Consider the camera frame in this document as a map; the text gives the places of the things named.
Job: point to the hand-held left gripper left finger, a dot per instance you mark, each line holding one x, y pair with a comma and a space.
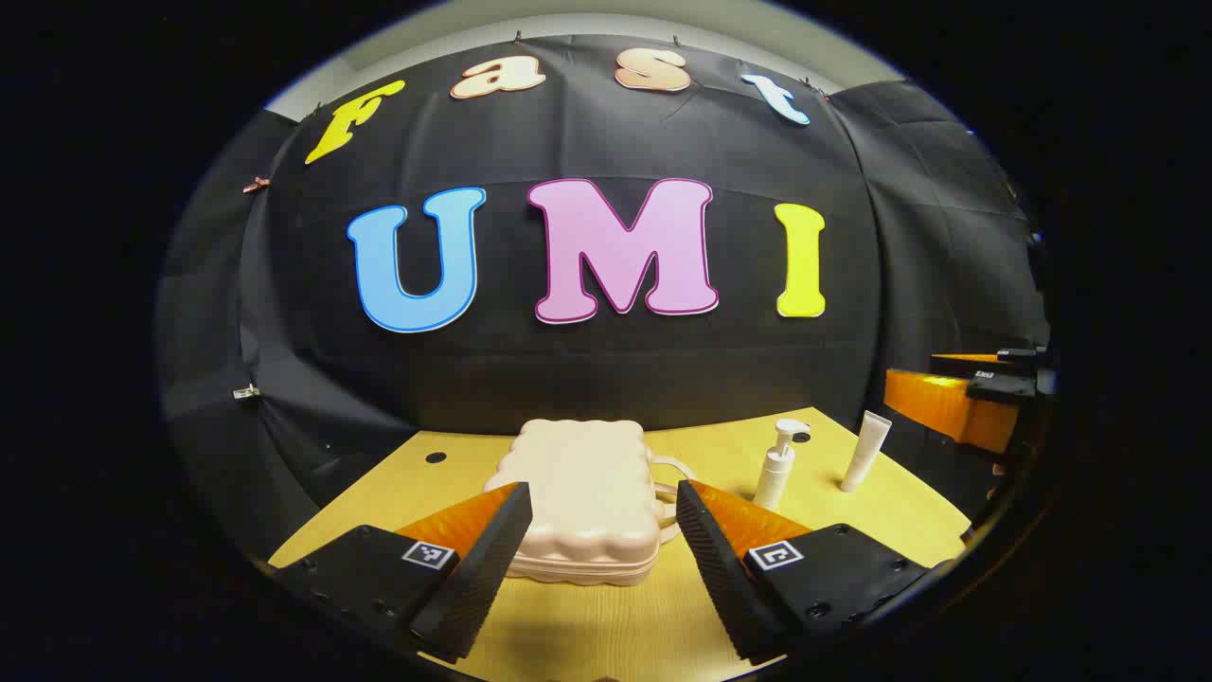
492, 559

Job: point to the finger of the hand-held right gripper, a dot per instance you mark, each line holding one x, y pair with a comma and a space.
985, 360
947, 405

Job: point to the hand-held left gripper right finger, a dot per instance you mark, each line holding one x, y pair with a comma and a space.
715, 559

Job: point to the white squeeze tube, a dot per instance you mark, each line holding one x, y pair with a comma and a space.
864, 455

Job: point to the white pump bottle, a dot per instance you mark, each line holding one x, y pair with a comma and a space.
775, 478

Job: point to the black backdrop cloth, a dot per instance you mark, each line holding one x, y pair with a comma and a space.
568, 379

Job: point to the silver binder clip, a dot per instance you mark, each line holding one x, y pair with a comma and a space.
248, 391

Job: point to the copper binder clip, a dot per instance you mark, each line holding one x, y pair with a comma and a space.
256, 185

